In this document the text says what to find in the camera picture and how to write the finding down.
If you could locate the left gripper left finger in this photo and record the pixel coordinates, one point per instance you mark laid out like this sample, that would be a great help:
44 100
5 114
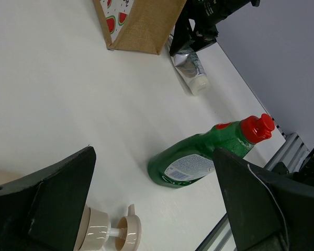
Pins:
43 210

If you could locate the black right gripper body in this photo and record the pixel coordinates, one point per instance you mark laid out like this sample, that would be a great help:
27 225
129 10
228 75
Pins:
202 35

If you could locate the beige pump bottle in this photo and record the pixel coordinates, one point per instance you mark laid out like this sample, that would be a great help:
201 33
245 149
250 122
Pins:
95 229

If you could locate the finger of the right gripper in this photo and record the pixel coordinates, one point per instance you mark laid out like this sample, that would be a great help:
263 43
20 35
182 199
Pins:
183 36

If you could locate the silver tube white cap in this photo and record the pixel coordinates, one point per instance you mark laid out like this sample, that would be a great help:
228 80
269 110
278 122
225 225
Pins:
189 67

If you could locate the brown canvas bag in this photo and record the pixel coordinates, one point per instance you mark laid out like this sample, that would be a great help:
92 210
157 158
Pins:
142 26

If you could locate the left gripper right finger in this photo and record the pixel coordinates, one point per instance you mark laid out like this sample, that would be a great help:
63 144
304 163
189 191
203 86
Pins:
261 198

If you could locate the aluminium mounting rail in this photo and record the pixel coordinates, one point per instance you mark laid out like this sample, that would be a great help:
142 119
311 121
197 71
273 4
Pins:
277 170

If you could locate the green bottle red cap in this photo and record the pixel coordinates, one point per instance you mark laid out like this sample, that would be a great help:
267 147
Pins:
190 159

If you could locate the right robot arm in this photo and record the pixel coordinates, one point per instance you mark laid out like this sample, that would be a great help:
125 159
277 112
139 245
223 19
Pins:
220 9

